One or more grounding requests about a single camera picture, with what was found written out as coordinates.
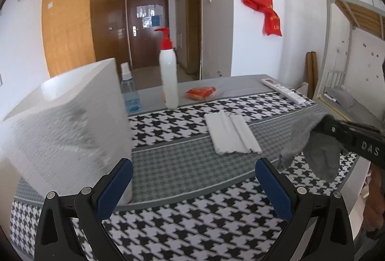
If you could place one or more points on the wooden wardrobe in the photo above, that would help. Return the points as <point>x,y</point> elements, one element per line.
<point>80,32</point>

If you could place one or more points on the white remote control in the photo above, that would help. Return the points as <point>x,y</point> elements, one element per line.
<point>289,94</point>

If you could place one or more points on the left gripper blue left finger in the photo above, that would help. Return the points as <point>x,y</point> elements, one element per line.
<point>111,187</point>

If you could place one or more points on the red snack packet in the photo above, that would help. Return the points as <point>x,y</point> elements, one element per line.
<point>200,93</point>

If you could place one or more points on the blue spray bottle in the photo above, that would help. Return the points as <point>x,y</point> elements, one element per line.
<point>129,91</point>

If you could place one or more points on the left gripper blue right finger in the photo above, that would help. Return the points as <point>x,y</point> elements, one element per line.
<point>277,187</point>

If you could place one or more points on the white foam sheets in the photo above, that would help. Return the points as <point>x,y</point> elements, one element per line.
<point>231,134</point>

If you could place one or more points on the wooden sticks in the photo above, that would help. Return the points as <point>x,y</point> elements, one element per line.
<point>312,72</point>

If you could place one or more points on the metal bunk bed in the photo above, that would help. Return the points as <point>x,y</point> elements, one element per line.
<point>354,52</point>

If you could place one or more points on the white pump lotion bottle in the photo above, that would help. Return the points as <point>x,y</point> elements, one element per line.
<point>168,70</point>

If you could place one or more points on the houndstooth table cloth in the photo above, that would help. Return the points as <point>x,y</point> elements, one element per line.
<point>190,203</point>

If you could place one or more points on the grey sock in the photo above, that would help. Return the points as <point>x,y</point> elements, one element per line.
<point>321,151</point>

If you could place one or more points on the person's right hand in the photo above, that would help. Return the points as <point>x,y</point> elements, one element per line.
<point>374,208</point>

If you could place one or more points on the side doorway frame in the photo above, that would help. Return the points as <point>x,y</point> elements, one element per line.
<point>194,37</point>

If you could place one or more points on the red cloth bags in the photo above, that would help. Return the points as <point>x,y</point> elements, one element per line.
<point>272,23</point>

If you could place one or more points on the dark brown entrance door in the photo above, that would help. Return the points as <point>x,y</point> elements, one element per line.
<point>144,18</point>

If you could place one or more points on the white styrofoam box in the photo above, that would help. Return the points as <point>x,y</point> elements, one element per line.
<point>71,130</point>

